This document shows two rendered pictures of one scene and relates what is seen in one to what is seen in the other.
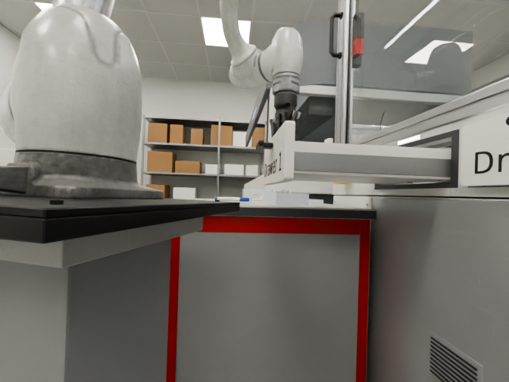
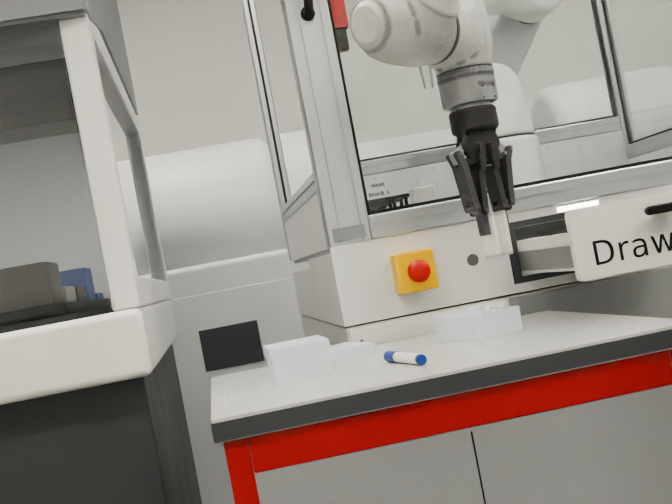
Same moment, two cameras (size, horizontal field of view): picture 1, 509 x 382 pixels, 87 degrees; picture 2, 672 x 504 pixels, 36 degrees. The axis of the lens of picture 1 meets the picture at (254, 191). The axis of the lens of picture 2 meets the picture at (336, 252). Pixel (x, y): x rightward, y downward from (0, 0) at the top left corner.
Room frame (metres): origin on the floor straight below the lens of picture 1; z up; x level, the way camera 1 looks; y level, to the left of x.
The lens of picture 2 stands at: (1.17, 1.51, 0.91)
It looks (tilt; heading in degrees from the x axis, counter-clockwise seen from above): 1 degrees up; 268
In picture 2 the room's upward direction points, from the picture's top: 11 degrees counter-clockwise
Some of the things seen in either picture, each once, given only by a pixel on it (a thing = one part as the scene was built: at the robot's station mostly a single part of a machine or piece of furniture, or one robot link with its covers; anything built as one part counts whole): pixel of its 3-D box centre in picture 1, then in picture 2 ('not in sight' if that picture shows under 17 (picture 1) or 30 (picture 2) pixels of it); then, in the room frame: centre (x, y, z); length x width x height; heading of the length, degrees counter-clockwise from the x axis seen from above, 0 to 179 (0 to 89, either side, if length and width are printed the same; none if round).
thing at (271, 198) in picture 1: (286, 198); (477, 323); (0.92, -0.11, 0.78); 0.12 x 0.08 x 0.04; 112
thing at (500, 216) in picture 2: not in sight; (501, 233); (0.86, -0.10, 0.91); 0.03 x 0.01 x 0.07; 127
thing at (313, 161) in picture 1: (360, 167); (610, 241); (0.64, -0.26, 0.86); 0.40 x 0.26 x 0.06; 96
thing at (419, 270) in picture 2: not in sight; (418, 271); (0.98, -0.28, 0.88); 0.04 x 0.03 x 0.04; 6
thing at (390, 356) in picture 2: (232, 198); (404, 357); (1.06, 0.09, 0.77); 0.14 x 0.02 x 0.02; 105
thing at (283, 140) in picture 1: (275, 160); (661, 229); (0.62, -0.05, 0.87); 0.29 x 0.02 x 0.11; 6
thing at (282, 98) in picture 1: (285, 109); (476, 136); (0.87, -0.09, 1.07); 0.08 x 0.07 x 0.09; 37
